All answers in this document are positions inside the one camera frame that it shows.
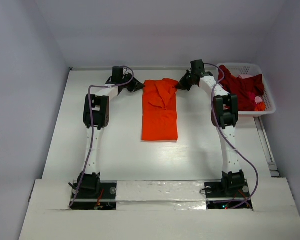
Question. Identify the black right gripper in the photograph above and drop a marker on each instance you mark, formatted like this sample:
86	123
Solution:
187	80

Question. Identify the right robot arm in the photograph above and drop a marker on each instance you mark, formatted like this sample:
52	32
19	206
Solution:
224	116

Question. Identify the orange t-shirt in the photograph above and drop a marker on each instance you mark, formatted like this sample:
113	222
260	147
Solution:
159	111

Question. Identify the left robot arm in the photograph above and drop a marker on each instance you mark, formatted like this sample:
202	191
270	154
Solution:
96	117

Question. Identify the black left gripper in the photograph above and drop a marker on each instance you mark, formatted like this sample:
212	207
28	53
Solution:
135	85

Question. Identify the white plastic laundry basket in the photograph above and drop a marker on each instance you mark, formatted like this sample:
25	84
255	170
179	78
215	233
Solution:
251	69

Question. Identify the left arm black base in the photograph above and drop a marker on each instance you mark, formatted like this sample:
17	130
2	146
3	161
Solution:
103	200

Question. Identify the dark red t-shirt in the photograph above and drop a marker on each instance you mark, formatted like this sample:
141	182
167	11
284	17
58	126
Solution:
233	85

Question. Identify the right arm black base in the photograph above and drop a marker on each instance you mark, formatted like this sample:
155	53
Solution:
219	199

